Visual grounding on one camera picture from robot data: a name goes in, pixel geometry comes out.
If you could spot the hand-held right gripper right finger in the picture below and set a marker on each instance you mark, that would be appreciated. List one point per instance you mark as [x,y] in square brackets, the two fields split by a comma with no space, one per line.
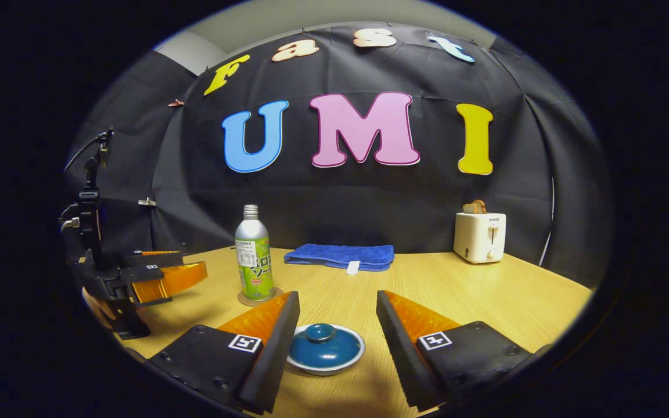
[398,354]

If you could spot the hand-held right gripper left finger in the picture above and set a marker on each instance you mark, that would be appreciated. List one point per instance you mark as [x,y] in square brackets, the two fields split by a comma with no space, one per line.
[273,360]

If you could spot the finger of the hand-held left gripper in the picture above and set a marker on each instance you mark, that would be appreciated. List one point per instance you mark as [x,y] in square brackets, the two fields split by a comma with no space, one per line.
[172,281]
[157,259]

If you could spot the teal teacup lid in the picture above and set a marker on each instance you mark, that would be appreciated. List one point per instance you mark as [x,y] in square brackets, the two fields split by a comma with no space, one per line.
[326,349]

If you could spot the teal teacup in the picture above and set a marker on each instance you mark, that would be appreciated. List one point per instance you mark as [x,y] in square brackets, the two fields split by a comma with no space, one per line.
[326,373]

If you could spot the round brown coaster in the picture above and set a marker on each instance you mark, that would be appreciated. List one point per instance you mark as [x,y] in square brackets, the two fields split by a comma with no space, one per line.
[278,294]

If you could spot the silver green water bottle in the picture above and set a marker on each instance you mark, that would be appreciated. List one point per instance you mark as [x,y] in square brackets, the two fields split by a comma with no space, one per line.
[253,255]

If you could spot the white clip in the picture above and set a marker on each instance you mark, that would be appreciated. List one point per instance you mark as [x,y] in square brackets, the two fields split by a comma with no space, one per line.
[147,202]

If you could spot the folded blue towel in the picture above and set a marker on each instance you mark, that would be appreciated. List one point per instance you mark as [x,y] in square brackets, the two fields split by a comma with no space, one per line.
[340,255]

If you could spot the white toaster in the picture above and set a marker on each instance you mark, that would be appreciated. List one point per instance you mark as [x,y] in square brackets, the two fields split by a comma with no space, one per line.
[477,238]

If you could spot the copper clip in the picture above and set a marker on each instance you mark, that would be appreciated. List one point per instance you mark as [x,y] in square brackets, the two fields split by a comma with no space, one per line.
[176,103]

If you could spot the black backdrop cloth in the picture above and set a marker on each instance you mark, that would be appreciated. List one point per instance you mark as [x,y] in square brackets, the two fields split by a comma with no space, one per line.
[340,203]

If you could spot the toast slice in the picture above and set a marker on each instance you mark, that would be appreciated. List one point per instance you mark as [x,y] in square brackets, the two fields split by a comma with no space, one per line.
[474,207]

